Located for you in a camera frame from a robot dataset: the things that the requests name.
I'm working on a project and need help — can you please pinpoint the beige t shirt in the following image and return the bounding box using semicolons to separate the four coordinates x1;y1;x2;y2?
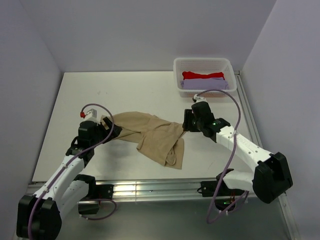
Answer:
113;111;185;170

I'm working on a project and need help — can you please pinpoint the aluminium frame rail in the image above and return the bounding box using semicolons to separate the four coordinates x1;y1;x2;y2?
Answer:
12;71;301;240

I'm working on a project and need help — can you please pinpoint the white plastic basket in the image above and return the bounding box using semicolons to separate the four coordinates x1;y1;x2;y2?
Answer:
173;57;237;98

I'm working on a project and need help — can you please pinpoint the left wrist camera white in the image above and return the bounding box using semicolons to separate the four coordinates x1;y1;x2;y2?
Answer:
80;108;99;123

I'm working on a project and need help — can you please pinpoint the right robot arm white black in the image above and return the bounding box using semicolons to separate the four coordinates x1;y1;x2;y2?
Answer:
182;101;293;204

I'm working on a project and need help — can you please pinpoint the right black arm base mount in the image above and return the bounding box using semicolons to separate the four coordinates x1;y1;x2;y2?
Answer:
197;180;245;211

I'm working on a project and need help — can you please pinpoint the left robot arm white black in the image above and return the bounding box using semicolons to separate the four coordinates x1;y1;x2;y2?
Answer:
16;117;122;240

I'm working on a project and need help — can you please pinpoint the red rolled t shirt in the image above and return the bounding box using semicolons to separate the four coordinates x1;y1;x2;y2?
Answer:
182;71;225;80

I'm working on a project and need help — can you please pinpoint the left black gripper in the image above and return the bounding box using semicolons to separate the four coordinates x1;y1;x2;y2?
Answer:
90;116;122;147

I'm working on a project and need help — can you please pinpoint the lilac rolled t shirt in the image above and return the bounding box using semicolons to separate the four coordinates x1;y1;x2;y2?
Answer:
180;78;229;90

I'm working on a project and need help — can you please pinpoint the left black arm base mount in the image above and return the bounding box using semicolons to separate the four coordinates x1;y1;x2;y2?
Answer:
77;184;114;216

